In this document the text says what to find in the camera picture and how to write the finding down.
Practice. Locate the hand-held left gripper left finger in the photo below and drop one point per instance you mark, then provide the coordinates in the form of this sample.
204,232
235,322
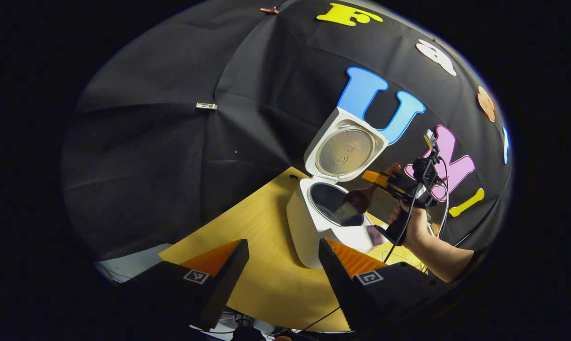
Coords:
228,284

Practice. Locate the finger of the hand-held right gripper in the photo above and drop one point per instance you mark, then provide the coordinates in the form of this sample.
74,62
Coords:
375,176

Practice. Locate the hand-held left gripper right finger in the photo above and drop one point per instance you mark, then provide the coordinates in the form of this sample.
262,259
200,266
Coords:
337,284

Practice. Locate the brown wooden spoon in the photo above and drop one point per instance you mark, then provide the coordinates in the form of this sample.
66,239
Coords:
361,199

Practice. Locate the white rice cooker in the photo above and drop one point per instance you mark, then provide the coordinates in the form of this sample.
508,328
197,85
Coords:
309,227

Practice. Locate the black backdrop cloth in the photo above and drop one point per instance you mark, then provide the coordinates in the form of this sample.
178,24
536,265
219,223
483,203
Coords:
171,142

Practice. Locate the white cloth clip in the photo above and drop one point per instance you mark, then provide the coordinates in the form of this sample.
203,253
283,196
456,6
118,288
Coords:
206,106

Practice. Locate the copper cloth clip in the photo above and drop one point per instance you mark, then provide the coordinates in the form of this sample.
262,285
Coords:
269,10

